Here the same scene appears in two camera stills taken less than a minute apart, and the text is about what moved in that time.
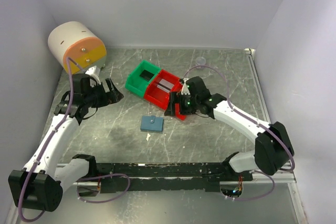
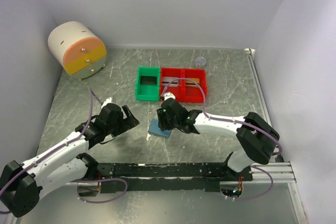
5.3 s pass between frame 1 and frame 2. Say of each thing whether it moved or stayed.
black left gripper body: moved
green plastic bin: moved
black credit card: moved
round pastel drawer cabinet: stayed
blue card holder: moved
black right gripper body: moved
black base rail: stayed
